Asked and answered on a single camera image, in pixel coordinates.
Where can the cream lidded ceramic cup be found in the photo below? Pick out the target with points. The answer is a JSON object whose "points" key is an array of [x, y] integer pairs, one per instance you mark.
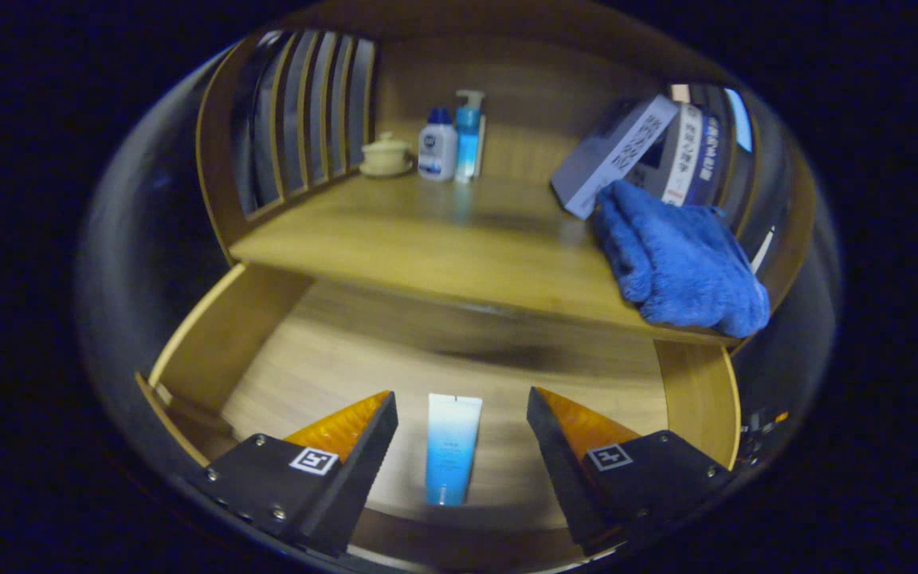
{"points": [[386, 154]]}

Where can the wooden countertop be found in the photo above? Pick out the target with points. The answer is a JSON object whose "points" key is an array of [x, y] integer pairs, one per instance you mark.
{"points": [[443, 239]]}

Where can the black backdrop cloth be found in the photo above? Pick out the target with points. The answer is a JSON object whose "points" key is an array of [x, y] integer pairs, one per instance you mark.
{"points": [[140, 263]]}

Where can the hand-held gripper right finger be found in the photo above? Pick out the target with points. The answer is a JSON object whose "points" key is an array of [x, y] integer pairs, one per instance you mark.
{"points": [[562, 470]]}

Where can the blue folded towel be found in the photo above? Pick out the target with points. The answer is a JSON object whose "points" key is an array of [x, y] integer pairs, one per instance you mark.
{"points": [[682, 263]]}

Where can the white spine book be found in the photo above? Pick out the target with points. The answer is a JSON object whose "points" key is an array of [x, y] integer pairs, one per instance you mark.
{"points": [[686, 151]]}

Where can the white bottle with blue cap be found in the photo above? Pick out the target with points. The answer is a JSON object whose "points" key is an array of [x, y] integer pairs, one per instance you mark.
{"points": [[437, 151]]}

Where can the blue and white tube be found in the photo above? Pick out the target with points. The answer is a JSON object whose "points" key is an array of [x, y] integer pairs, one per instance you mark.
{"points": [[451, 446]]}

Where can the wooden drawer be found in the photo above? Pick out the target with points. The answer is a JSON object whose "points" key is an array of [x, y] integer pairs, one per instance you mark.
{"points": [[331, 359]]}

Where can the blue pump bottle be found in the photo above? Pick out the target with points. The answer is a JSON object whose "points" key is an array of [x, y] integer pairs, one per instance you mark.
{"points": [[468, 139]]}

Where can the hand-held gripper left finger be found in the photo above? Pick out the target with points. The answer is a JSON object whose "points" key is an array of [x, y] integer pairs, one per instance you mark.
{"points": [[363, 470]]}

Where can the dark blue book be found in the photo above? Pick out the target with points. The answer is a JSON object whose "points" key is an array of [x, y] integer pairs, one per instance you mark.
{"points": [[710, 155]]}

